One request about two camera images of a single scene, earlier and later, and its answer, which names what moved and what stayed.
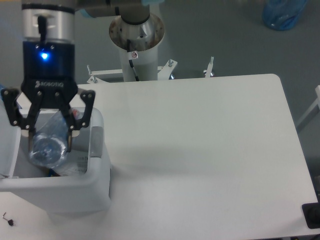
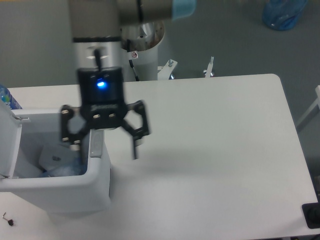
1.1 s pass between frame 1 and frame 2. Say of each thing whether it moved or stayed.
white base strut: stayed
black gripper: moved
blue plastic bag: stayed
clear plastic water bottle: moved
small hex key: stayed
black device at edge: stayed
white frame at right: stayed
